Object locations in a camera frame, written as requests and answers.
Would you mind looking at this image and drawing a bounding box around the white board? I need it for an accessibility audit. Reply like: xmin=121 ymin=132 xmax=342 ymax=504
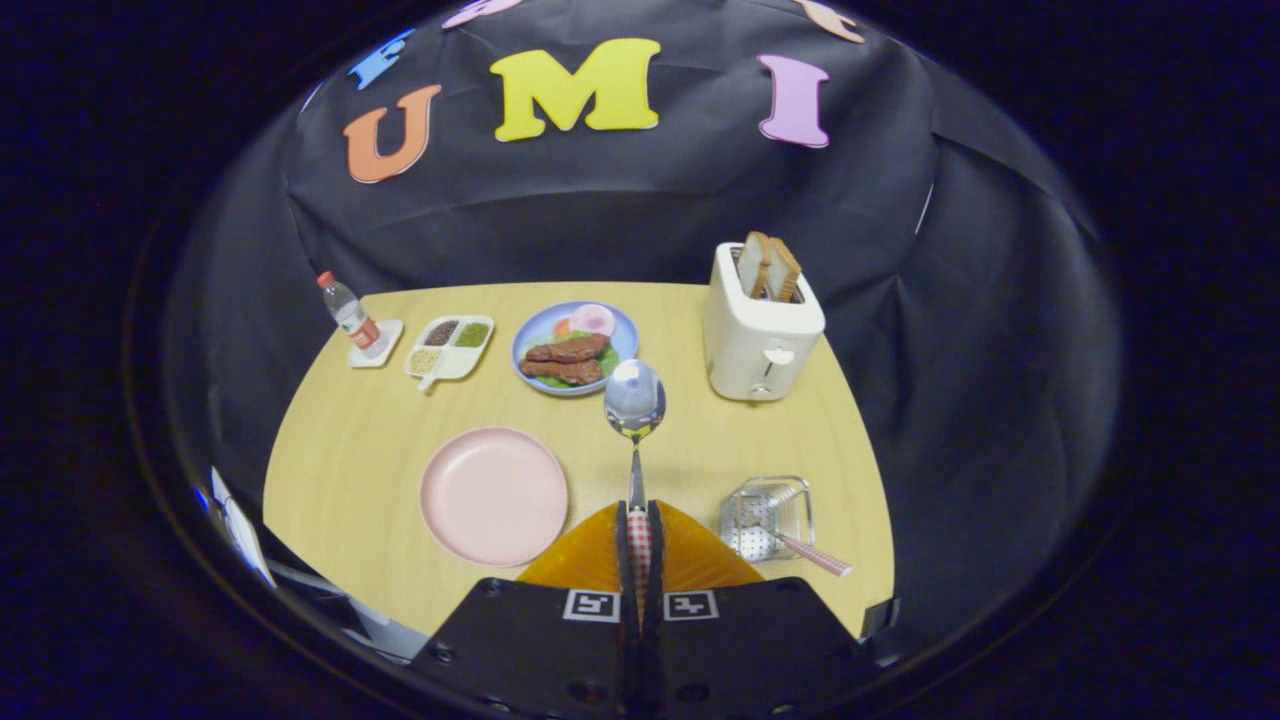
xmin=210 ymin=465 xmax=277 ymax=589

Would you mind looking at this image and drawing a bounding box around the metal wire basket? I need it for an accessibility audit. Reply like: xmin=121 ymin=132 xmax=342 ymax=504
xmin=719 ymin=475 xmax=816 ymax=563

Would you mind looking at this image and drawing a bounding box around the white toaster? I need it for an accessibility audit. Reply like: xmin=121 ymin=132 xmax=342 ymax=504
xmin=703 ymin=242 xmax=827 ymax=403

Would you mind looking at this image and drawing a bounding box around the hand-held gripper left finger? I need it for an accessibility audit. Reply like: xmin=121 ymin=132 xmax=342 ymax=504
xmin=410 ymin=500 xmax=641 ymax=720

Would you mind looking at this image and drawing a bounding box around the pink plate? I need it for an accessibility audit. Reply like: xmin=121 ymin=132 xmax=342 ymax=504
xmin=419 ymin=426 xmax=570 ymax=568

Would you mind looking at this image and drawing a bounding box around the white divided condiment dish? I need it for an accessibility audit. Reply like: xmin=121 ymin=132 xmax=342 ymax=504
xmin=404 ymin=315 xmax=496 ymax=392

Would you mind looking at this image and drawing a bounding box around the metal spoon checkered handle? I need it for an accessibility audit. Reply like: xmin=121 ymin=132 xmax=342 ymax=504
xmin=603 ymin=358 xmax=668 ymax=621

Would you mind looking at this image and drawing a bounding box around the clear bottle red cap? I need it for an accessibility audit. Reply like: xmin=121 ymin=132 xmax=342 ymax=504
xmin=317 ymin=271 xmax=383 ymax=351

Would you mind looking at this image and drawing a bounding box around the blue plate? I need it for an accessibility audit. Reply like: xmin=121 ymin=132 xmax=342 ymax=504
xmin=511 ymin=301 xmax=640 ymax=398

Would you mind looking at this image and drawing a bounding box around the metal fork checkered handle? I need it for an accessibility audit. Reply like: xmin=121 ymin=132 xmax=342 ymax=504
xmin=745 ymin=515 xmax=854 ymax=578

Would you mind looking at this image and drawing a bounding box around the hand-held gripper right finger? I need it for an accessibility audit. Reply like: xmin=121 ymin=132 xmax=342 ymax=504
xmin=640 ymin=500 xmax=886 ymax=720

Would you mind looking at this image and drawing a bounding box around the brown steak piece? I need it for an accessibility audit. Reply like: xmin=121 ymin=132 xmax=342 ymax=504
xmin=525 ymin=335 xmax=612 ymax=365
xmin=519 ymin=358 xmax=605 ymax=387

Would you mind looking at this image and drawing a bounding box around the white square coaster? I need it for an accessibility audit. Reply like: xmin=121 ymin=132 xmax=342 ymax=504
xmin=347 ymin=319 xmax=405 ymax=369

